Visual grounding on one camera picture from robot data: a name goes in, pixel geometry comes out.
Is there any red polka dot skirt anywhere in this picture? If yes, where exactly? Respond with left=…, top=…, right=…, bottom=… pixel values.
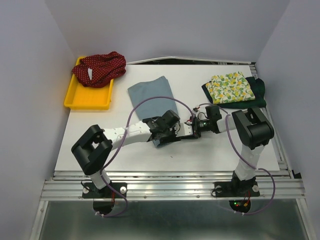
left=72, top=51, right=127, bottom=88

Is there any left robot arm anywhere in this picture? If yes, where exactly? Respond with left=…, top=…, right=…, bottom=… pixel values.
left=71, top=110, right=189, bottom=197

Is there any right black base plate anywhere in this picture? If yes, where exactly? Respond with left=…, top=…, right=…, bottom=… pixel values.
left=211, top=181, right=261, bottom=214

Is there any yellow plastic tray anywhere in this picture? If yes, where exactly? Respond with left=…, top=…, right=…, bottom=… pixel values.
left=63, top=56, right=115, bottom=111

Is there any dark green skirt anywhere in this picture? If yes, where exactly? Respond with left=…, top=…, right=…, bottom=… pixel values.
left=206, top=76, right=267, bottom=109

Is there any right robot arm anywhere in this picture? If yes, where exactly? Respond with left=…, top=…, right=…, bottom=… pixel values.
left=185, top=104, right=275, bottom=198

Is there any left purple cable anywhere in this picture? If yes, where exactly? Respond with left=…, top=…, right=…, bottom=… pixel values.
left=93, top=96, right=193, bottom=218

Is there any aluminium rail frame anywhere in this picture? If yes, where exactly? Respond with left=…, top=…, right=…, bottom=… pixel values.
left=30, top=64, right=316, bottom=240

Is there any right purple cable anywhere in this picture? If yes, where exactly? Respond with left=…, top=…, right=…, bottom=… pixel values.
left=192, top=102, right=277, bottom=216

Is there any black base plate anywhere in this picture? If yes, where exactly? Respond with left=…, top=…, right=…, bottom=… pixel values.
left=80, top=181, right=128, bottom=218
left=211, top=181, right=261, bottom=214

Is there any light blue denim skirt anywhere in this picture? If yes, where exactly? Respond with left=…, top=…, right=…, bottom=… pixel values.
left=127, top=75, right=179, bottom=149

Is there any lemon print skirt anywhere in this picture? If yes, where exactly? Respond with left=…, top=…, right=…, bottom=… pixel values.
left=201, top=71, right=256, bottom=105

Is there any purple cable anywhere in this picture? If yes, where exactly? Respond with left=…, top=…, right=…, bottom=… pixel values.
left=93, top=96, right=193, bottom=218
left=192, top=102, right=277, bottom=216

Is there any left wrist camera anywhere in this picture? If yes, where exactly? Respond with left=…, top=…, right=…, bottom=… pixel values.
left=177, top=123, right=194, bottom=139

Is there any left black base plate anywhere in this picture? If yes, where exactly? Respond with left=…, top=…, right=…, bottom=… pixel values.
left=80, top=181, right=128, bottom=218

